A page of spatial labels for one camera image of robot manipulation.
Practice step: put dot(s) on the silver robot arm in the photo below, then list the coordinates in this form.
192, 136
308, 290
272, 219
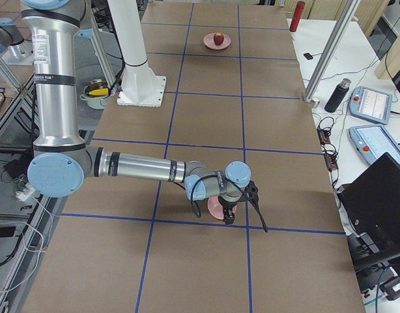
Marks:
12, 40
63, 160

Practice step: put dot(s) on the pink plate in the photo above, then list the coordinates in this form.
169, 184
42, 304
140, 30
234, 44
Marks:
208, 42

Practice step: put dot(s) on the blue teach pendant far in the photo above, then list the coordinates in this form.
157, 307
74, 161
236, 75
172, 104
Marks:
371, 105

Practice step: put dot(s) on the blue teach pendant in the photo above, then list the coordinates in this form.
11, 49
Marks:
371, 105
372, 141

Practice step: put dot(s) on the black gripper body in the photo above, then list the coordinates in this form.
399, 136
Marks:
228, 207

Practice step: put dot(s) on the blue teach pendant near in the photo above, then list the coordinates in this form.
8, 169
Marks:
372, 141

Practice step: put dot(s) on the red apple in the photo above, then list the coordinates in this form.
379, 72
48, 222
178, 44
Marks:
218, 39

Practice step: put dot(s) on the white pot with banana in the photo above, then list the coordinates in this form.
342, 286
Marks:
95, 94

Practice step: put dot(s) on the black laptop monitor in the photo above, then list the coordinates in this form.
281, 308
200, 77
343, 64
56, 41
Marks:
372, 202

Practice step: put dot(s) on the red cylinder bottle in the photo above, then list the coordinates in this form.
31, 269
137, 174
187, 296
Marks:
297, 14

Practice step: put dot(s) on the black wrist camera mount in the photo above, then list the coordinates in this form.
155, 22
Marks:
250, 193

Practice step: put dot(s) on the small black square device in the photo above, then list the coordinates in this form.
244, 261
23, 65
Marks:
308, 56

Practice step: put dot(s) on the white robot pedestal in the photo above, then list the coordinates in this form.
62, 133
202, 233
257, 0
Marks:
140, 86

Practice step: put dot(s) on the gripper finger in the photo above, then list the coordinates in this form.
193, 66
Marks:
226, 217
231, 217

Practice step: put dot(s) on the black water bottle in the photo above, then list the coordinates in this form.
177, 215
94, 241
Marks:
337, 96

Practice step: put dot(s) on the pink bowl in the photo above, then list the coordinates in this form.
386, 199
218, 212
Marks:
214, 208

